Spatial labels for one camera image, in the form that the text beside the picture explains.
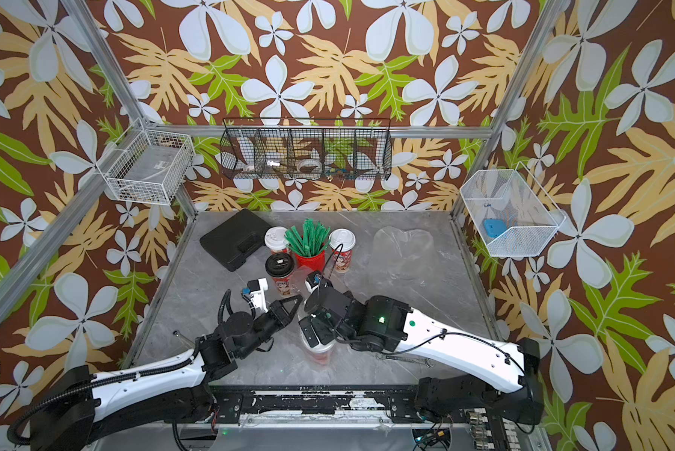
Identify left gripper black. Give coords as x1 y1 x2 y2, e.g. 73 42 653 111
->
239 292 301 360

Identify red cup white lid front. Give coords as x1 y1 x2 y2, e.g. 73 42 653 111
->
300 334 335 366

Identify red cup white lid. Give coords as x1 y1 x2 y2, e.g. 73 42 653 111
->
264 227 288 254
300 334 335 366
329 229 356 274

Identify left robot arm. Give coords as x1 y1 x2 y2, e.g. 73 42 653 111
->
6 295 303 450

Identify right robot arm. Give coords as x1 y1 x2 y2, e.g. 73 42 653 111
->
300 280 544 426

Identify red cup black lid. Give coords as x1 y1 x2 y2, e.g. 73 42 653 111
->
265 252 296 297

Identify red plastic straw cup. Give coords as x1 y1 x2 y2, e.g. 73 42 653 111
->
295 250 326 272

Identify green wrapped straws bundle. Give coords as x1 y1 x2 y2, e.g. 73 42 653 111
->
285 219 331 257

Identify black plastic tool case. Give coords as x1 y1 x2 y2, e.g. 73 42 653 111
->
199 210 272 272

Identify clear plastic bag back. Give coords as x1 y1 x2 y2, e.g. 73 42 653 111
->
367 227 440 292

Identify metal wrench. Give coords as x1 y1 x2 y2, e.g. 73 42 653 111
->
378 353 429 366

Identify blue object in basket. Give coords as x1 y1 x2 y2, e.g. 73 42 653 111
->
482 218 508 239

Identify white mesh basket right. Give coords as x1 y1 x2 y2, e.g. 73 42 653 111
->
459 163 566 259

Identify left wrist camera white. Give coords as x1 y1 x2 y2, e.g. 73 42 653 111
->
242 278 269 315

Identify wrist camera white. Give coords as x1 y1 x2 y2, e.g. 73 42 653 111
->
305 271 327 294
242 278 269 315

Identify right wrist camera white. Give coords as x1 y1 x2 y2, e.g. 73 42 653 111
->
305 271 327 294

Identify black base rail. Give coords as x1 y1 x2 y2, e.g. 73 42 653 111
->
178 384 430 426

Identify black wire basket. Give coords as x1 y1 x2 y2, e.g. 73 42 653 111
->
217 118 394 180

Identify white wire basket left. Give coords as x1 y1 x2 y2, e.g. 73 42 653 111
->
99 120 195 206

